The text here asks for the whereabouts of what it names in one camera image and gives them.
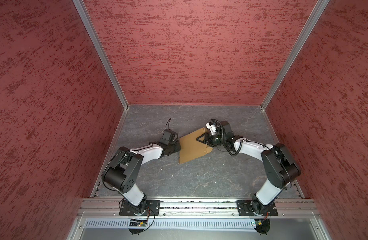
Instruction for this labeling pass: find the aluminium corner post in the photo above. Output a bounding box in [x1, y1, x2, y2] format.
[261, 0, 330, 112]
[73, 0, 129, 111]

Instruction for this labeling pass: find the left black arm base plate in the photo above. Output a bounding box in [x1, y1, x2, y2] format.
[119, 200, 161, 216]

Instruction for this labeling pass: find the brown cardboard box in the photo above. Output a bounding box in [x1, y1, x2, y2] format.
[179, 128, 213, 164]

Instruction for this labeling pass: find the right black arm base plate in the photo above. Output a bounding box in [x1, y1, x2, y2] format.
[236, 200, 278, 217]

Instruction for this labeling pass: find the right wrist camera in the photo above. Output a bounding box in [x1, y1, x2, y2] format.
[206, 120, 234, 139]

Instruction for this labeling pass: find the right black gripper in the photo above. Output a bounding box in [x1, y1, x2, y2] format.
[196, 132, 225, 147]

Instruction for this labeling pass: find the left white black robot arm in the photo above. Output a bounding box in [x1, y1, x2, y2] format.
[101, 141, 181, 216]

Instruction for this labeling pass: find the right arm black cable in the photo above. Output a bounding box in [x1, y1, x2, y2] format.
[209, 118, 295, 193]

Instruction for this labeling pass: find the left aluminium corner post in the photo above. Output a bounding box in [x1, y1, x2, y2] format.
[73, 0, 129, 111]

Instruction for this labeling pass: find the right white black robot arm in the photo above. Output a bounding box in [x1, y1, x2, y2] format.
[196, 133, 301, 216]

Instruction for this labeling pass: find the right aluminium corner post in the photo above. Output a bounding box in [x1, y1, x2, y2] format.
[261, 0, 330, 112]

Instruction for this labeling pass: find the aluminium front rail frame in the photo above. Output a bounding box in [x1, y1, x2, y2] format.
[67, 197, 331, 240]

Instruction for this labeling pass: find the perforated metal cable tray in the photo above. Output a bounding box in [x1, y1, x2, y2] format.
[84, 218, 256, 231]

